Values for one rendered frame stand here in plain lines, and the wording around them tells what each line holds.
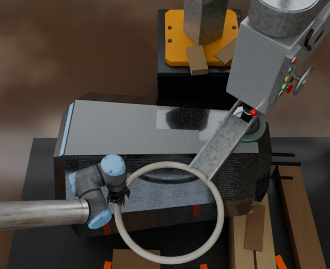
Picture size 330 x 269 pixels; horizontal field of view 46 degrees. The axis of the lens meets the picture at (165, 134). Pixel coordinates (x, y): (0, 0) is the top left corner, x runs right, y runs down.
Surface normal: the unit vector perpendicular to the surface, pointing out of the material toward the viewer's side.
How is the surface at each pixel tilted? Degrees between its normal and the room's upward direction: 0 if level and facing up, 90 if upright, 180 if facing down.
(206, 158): 16
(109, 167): 8
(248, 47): 90
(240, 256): 0
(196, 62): 0
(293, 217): 0
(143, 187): 45
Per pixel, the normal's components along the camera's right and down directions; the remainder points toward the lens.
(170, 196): 0.01, 0.22
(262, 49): -0.63, 0.66
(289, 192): 0.00, -0.53
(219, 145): -0.18, -0.32
